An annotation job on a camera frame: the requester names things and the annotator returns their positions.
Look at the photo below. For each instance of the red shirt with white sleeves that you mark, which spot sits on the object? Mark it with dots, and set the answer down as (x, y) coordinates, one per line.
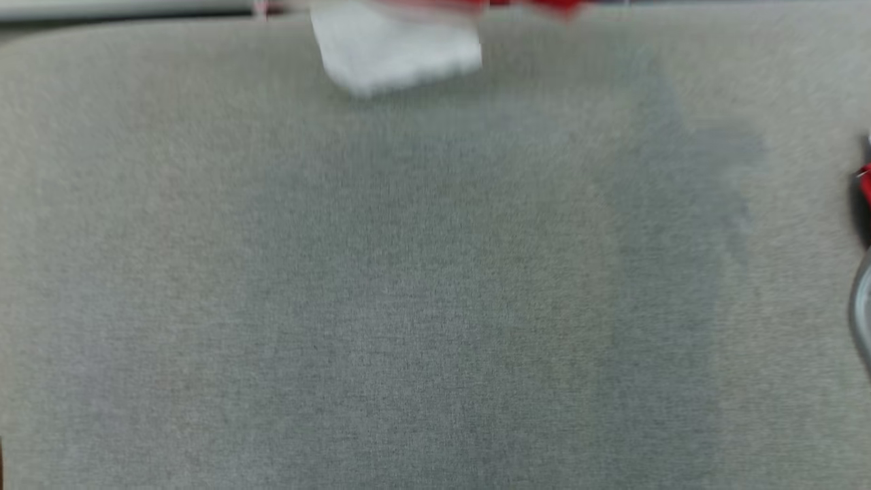
(395, 47)

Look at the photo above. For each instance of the grey fabric sofa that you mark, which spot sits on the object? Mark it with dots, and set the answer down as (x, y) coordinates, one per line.
(408, 286)

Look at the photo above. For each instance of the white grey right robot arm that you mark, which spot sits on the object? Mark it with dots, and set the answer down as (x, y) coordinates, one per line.
(863, 313)

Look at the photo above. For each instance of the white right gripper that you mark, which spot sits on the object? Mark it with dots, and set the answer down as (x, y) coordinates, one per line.
(864, 221)

